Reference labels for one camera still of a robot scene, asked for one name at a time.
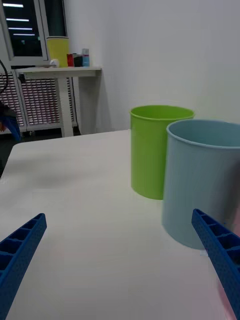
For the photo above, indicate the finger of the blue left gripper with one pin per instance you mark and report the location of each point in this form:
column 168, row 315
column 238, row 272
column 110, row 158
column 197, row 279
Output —
column 12, row 125

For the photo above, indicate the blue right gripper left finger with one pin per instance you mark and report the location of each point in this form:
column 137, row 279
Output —
column 17, row 257

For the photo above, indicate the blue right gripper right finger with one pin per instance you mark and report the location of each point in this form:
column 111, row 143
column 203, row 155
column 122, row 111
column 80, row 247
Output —
column 222, row 255

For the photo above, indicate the white side table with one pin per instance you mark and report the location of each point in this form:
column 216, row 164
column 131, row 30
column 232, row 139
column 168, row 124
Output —
column 62, row 71

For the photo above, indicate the small white object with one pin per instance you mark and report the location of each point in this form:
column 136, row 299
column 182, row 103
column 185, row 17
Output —
column 54, row 63

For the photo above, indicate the pale blue plastic bin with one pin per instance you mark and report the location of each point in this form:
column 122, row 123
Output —
column 197, row 180

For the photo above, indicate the yellow plastic bin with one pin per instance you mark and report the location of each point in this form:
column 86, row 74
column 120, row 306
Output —
column 58, row 52

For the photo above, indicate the red can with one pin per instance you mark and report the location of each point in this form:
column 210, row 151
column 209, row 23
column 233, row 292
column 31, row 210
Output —
column 70, row 60

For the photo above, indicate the black can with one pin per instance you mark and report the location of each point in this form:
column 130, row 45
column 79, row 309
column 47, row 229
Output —
column 78, row 61

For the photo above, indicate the window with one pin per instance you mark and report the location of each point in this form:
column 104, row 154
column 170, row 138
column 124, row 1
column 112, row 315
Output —
column 25, row 27

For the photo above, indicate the green plastic bin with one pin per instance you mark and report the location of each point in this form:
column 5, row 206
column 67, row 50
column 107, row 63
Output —
column 147, row 155

